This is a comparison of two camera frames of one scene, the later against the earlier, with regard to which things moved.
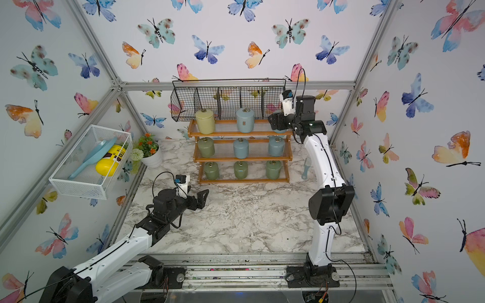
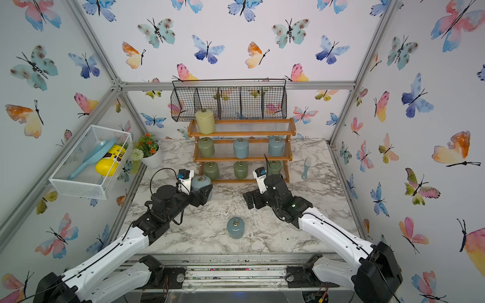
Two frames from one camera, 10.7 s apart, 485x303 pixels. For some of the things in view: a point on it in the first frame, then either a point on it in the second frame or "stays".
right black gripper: x=278 y=118 → x=257 y=196
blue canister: x=283 y=130 → x=235 y=227
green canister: x=206 y=147 stays
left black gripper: x=201 y=202 stays
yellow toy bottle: x=108 y=166 stays
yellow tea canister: x=206 y=121 stays
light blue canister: x=245 y=120 → x=200 y=182
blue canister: x=241 y=148 stays
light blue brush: x=307 y=163 stays
